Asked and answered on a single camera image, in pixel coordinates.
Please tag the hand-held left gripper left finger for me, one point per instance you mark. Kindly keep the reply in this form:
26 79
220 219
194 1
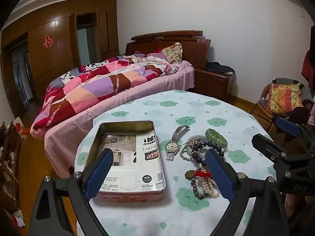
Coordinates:
101 169

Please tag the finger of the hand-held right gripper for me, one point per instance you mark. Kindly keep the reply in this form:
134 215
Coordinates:
286 125
268 148

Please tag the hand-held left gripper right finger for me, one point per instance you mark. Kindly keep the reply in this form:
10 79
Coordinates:
219 174

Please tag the bronze pendant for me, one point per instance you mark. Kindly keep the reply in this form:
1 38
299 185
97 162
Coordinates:
190 174

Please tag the rectangular metal tin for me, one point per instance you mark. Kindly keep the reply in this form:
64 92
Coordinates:
128 197

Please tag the dark maroon clothes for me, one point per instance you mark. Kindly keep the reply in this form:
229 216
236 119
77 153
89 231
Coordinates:
299 115

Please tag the colourful patterned cushion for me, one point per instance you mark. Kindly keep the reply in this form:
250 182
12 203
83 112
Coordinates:
283 98

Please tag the wicker chair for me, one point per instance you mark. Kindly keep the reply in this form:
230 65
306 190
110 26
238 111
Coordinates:
260 103

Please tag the silver wristwatch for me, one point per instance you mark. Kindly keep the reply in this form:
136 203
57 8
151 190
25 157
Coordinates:
171 146

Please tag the red hanging garment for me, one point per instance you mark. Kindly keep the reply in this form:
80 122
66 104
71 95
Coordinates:
310 66

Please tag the patchwork quilt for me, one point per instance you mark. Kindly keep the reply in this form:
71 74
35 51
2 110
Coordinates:
86 95

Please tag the cloud print tablecloth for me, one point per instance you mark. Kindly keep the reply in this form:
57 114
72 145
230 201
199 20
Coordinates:
152 103

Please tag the bed with pink sheet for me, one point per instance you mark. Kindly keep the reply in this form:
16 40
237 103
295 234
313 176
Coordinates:
137 91

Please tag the dark folded clothes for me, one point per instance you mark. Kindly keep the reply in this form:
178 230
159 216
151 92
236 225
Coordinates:
219 67

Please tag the wooden nightstand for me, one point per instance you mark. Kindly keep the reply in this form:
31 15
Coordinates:
209 81

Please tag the red and white bag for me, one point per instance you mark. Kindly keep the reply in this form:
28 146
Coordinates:
21 127

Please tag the cluttered wooden shelf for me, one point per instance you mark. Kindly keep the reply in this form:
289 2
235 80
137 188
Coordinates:
8 164

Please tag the wooden headboard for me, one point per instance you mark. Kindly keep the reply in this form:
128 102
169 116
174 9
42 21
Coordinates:
192 51

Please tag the pink pillow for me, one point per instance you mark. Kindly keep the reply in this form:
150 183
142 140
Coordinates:
157 55

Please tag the floral pillow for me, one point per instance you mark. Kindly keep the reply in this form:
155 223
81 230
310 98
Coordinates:
173 51

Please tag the wooden wardrobe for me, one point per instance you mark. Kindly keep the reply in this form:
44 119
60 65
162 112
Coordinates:
61 41

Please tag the red paper wall decoration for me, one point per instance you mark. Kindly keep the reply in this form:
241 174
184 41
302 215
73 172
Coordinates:
48 41

